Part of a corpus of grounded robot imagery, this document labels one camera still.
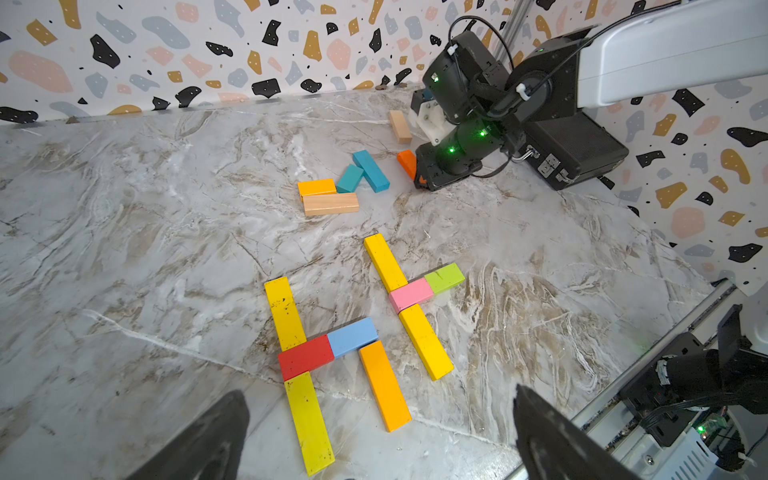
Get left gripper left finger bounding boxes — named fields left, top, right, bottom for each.
left=129, top=390, right=250, bottom=479

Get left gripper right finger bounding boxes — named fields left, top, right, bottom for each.
left=513, top=385, right=637, bottom=480

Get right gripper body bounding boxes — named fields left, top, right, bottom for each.
left=413, top=31, right=525, bottom=191

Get orange block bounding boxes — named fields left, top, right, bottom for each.
left=397, top=150, right=417, bottom=180

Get lime yellow block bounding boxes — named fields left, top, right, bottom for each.
left=284, top=372, right=335, bottom=477

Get red block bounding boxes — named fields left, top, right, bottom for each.
left=278, top=335, right=335, bottom=382

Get teal block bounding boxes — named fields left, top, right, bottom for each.
left=353, top=150, right=390, bottom=193
left=336, top=164, right=364, bottom=193

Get light blue block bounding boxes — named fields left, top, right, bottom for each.
left=327, top=318, right=378, bottom=358

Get green block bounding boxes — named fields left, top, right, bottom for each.
left=424, top=263, right=465, bottom=295

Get pink block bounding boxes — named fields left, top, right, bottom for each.
left=389, top=278, right=434, bottom=313

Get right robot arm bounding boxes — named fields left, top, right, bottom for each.
left=398, top=1, right=767, bottom=191

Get tan block upper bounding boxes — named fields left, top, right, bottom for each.
left=389, top=110, right=413, bottom=144

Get black briefcase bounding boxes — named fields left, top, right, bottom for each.
left=523, top=112, right=629, bottom=190

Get teal block tilted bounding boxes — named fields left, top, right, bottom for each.
left=336, top=164, right=364, bottom=193

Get circuit board with leds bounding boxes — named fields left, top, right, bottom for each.
left=693, top=407, right=746, bottom=472

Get orange-yellow small block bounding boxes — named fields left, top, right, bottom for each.
left=298, top=179, right=337, bottom=198

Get tan wooden block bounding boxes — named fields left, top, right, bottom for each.
left=303, top=193, right=360, bottom=217

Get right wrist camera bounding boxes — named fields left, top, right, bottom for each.
left=408, top=88, right=455, bottom=146

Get aluminium front rail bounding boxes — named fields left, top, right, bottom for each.
left=509, top=278, right=768, bottom=480

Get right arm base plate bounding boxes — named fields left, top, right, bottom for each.
left=619, top=333, right=721, bottom=447

